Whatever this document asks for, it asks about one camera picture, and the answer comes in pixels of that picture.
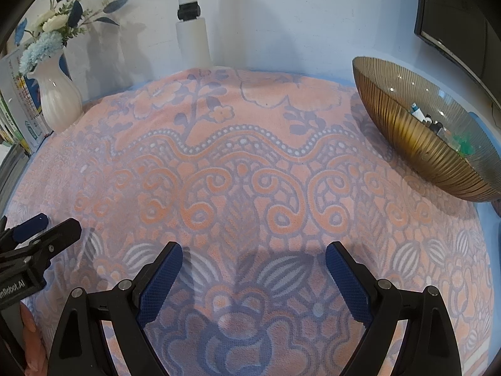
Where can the stack of books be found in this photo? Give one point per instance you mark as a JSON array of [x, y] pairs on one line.
[[21, 97]]

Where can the amber ribbed glass bowl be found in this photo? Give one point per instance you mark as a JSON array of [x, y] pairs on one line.
[[387, 91]]

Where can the pink patterned table cloth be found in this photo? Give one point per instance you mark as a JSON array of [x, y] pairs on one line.
[[254, 174]]

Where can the black wall television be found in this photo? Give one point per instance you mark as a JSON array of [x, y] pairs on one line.
[[460, 30]]

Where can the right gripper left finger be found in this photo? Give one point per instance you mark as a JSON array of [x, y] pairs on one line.
[[139, 305]]

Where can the white lamp pole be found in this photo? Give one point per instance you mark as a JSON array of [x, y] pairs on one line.
[[192, 35]]

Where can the white ribbed vase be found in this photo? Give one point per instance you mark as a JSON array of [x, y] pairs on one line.
[[61, 100]]

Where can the blue white artificial flowers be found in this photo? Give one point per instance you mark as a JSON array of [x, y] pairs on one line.
[[52, 30]]

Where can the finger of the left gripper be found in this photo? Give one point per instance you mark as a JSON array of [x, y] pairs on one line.
[[30, 228], [41, 250]]

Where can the person's left hand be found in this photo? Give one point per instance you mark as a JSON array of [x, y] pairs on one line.
[[35, 352]]

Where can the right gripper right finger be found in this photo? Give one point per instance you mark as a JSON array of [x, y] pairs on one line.
[[376, 304]]

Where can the items inside bowl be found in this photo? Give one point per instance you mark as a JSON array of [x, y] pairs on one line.
[[460, 145]]

